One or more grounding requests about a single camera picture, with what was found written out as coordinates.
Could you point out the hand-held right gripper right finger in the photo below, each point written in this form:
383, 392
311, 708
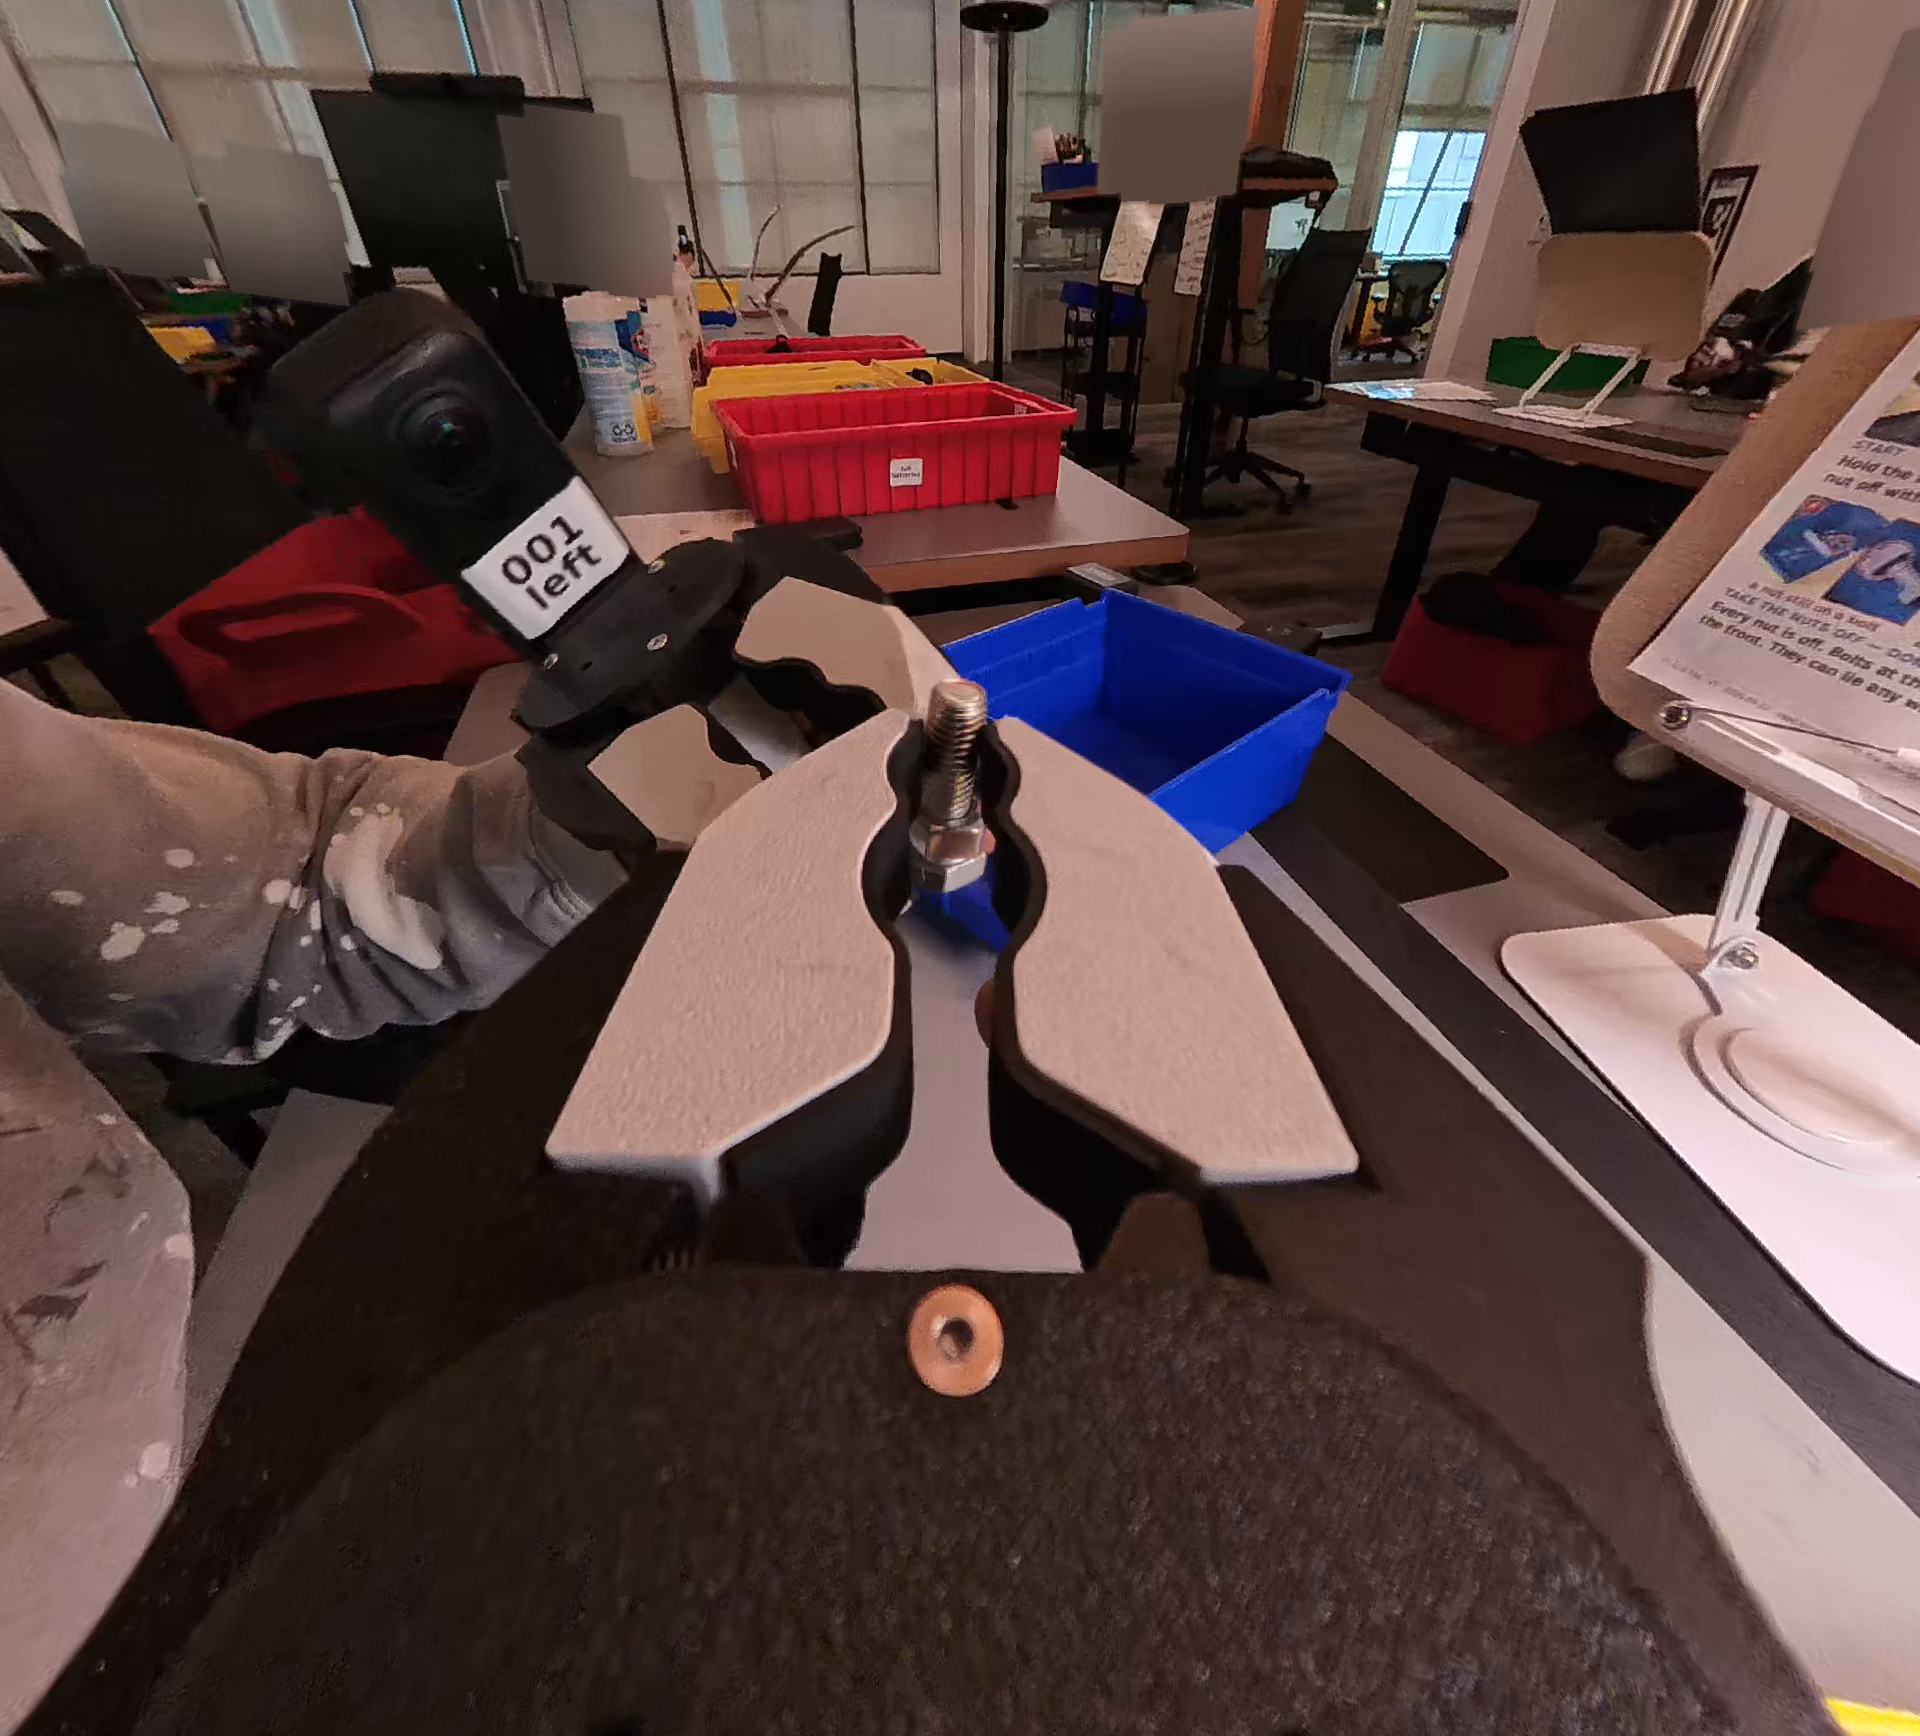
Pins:
1170, 1000

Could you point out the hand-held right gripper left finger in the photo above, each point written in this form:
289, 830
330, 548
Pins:
735, 986

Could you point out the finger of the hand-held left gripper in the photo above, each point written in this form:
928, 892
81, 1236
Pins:
675, 777
855, 634

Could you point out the steel hex bolt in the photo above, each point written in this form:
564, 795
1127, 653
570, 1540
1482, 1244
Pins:
956, 755

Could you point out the steel hex nut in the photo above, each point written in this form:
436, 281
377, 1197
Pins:
951, 842

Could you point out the blue plastic bin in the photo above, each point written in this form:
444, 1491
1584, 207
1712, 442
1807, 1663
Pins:
1201, 716

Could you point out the yellow plastic bin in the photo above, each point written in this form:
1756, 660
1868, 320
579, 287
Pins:
1882, 1721

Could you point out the person's left forearm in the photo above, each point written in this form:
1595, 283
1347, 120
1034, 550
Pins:
301, 897

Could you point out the person's right hand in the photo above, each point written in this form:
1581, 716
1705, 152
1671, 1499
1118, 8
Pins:
987, 1017

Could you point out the red plastic bin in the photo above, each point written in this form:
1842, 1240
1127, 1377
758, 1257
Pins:
810, 348
901, 460

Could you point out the black monitor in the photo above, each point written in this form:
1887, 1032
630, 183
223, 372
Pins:
404, 177

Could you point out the red plastic basket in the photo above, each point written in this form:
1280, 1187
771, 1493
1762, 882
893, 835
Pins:
301, 626

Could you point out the flat yellow tray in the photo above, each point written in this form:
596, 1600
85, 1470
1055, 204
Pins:
810, 382

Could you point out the white carton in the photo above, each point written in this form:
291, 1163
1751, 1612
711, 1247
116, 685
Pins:
675, 341

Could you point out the large dark panel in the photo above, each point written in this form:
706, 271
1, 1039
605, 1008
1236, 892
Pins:
120, 491

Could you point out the small blue bin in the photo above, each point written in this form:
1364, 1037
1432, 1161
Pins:
1068, 179

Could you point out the black office chair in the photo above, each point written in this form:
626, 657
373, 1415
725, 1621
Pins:
1291, 311

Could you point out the brown office desk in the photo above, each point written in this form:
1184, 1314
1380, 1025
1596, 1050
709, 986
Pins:
1501, 417

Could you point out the green bin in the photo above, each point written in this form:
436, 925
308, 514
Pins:
1514, 365

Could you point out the small white stand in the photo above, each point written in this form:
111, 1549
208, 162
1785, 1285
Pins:
1575, 404

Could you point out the person's spattered grey sweatshirt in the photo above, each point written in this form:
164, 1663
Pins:
75, 1317

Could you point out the printed instruction sheet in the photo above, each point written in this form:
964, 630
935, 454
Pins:
1830, 597

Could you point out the small wooden board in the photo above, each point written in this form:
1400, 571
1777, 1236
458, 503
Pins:
1628, 296

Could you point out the black panel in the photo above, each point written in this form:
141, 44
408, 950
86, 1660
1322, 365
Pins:
1612, 160

